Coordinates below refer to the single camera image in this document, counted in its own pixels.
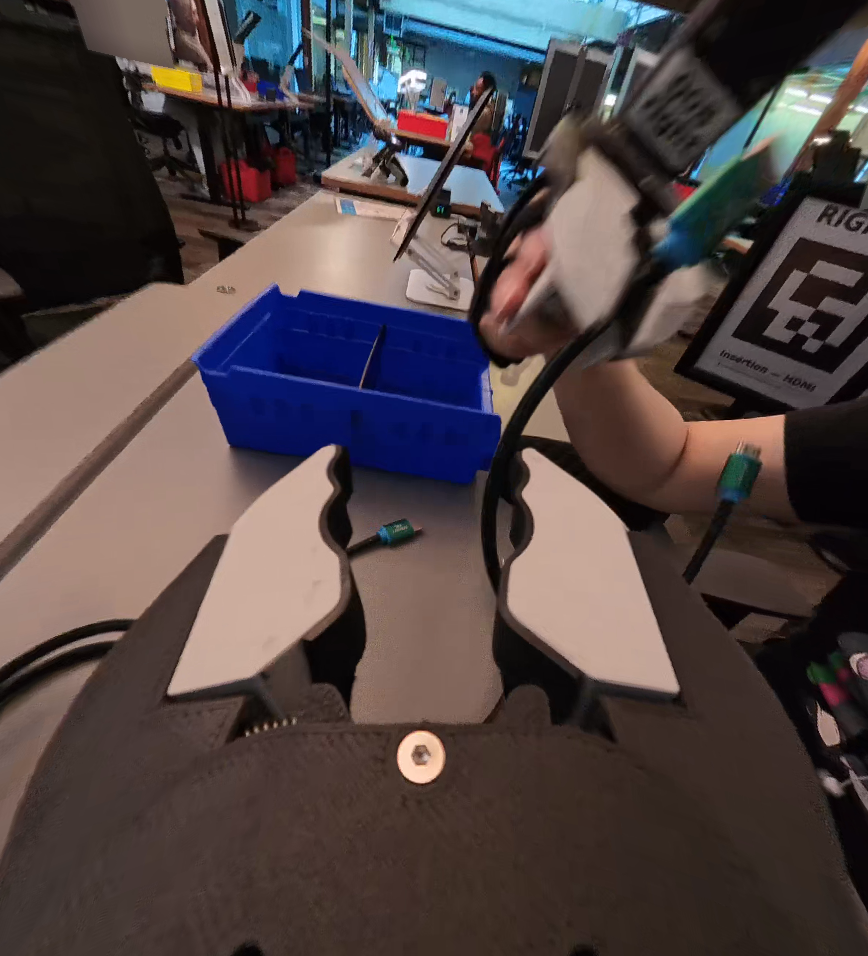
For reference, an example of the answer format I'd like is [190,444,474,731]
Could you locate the red plastic tray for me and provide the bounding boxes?
[395,109,451,143]

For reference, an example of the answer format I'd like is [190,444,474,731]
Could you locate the black office chair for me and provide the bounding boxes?
[0,11,186,378]

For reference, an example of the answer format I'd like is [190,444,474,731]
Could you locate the black framed marker sign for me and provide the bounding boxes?
[671,194,868,413]

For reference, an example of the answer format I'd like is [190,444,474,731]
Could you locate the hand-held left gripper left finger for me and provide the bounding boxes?
[165,444,368,703]

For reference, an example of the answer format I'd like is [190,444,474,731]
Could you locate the red office chair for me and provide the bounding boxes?
[470,130,507,189]

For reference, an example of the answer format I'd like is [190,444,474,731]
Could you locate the blue and white paper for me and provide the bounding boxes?
[334,196,407,223]

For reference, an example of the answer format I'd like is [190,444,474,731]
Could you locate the person's black shirt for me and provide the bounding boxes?
[781,387,868,643]

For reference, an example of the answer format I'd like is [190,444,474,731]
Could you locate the blue plastic bin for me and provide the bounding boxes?
[190,282,504,486]

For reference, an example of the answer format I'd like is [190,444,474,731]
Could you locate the yellow plastic bin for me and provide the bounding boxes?
[150,64,205,95]

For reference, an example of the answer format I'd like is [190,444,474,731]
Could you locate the silver desk stand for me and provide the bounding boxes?
[391,224,477,312]

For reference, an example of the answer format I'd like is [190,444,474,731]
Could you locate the person's right hand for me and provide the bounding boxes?
[488,230,580,361]

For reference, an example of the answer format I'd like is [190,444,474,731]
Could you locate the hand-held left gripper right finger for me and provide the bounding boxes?
[494,447,683,702]

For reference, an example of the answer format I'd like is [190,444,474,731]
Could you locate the person's patterned pants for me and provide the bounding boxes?
[803,631,868,867]

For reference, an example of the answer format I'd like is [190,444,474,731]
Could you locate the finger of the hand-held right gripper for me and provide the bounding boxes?
[546,145,657,335]
[591,263,722,368]

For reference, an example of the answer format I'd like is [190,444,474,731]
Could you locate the person's right forearm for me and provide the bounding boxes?
[552,350,804,525]

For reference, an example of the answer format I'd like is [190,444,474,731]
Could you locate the thin black panel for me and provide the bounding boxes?
[391,84,498,264]

